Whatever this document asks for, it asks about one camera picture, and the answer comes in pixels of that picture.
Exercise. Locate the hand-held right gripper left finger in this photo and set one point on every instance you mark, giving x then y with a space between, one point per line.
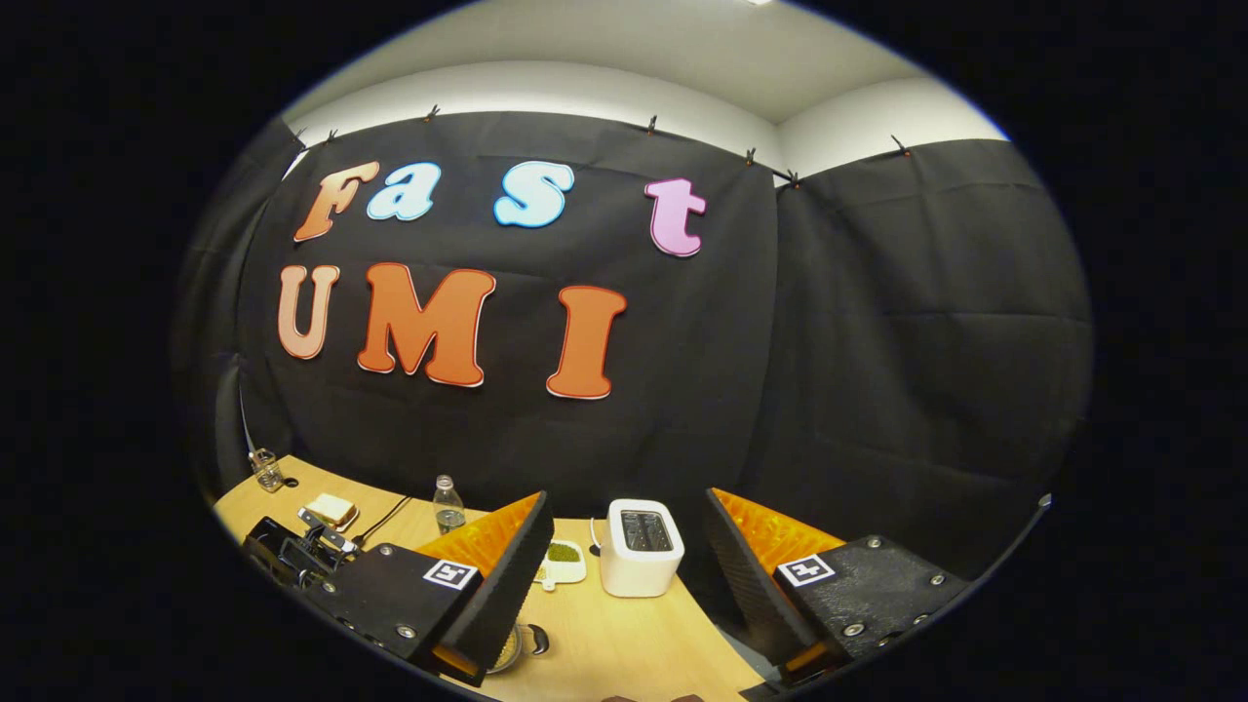
507 595

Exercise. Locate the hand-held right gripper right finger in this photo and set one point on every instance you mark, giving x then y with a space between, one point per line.
746 585

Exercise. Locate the sandwich with lettuce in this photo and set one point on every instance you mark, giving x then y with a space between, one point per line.
331 507

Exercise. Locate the small white dish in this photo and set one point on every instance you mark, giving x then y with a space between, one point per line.
563 558

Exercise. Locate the clear plastic water bottle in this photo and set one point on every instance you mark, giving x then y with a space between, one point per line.
448 512

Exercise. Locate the white toaster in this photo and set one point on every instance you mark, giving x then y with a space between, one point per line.
639 570

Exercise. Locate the black backdrop cloth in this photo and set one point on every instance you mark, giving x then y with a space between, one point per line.
858 341

